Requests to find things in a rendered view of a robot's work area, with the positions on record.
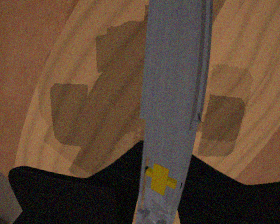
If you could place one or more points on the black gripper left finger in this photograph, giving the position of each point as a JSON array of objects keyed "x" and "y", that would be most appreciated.
[{"x": 108, "y": 197}]

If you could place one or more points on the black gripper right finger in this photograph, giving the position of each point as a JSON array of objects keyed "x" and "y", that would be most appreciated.
[{"x": 212, "y": 198}]

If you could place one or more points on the light wood cutting board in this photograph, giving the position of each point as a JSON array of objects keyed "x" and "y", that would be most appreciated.
[{"x": 85, "y": 111}]

